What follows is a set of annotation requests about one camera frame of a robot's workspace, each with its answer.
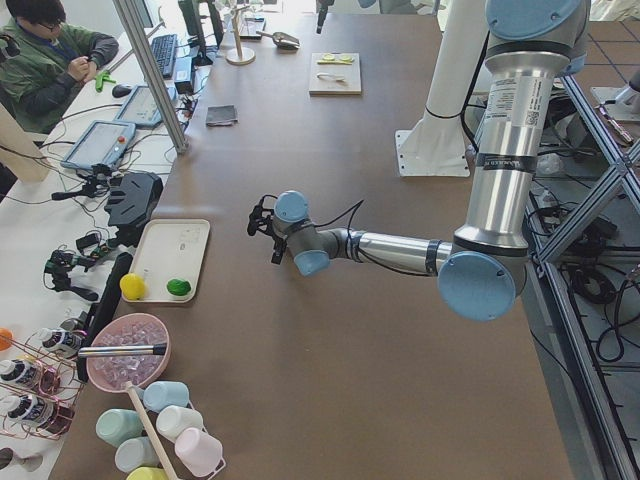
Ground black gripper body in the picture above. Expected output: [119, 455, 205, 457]
[247, 195, 275, 238]

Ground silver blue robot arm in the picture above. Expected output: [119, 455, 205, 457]
[247, 1, 590, 321]

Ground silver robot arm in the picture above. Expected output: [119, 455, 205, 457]
[316, 0, 335, 34]

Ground metal tongs on bowl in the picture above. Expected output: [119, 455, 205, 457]
[77, 343, 169, 358]

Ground pink bowl of ice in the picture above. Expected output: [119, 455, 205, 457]
[84, 313, 171, 393]

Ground wooden long spoon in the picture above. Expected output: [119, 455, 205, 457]
[125, 382, 179, 480]

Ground cream tray with bear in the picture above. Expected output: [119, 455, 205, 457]
[122, 219, 210, 304]

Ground green lime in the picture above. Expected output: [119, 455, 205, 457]
[166, 278, 192, 297]

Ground grey folded cloth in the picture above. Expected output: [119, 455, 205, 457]
[205, 105, 238, 127]

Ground yellow lemon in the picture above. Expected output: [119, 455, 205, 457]
[119, 273, 146, 301]

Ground bamboo cutting board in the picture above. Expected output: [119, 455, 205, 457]
[308, 52, 362, 96]

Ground blue teach pendant far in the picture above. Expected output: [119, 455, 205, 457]
[115, 85, 162, 129]

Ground blue teach pendant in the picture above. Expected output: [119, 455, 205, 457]
[60, 120, 136, 171]
[115, 85, 162, 129]

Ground wooden mug tree stand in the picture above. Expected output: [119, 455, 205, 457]
[225, 1, 256, 66]

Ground blue teach pendant near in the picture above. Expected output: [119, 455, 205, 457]
[60, 120, 136, 171]

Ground metal scoop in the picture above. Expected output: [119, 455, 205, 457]
[257, 30, 300, 50]

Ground computer mouse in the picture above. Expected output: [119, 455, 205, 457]
[111, 84, 132, 98]

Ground light blue cup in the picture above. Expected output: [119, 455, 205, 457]
[143, 380, 190, 413]

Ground black keyboard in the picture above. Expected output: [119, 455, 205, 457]
[150, 34, 178, 79]

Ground white cup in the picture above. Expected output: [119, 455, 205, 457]
[156, 405, 204, 442]

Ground pink cup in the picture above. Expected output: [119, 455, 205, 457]
[174, 427, 225, 477]

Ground mint green cup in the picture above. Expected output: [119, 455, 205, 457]
[95, 408, 144, 447]

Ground pale blue cup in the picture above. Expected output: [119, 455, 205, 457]
[114, 437, 160, 473]

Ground yellow cup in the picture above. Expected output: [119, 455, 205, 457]
[126, 466, 168, 480]

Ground person in green jacket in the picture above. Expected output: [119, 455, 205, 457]
[1, 1, 119, 134]

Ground aluminium frame post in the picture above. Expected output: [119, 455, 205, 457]
[113, 0, 188, 155]

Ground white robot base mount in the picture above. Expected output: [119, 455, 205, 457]
[395, 0, 489, 177]

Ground copper wire bottle rack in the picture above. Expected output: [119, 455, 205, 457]
[1, 328, 84, 440]

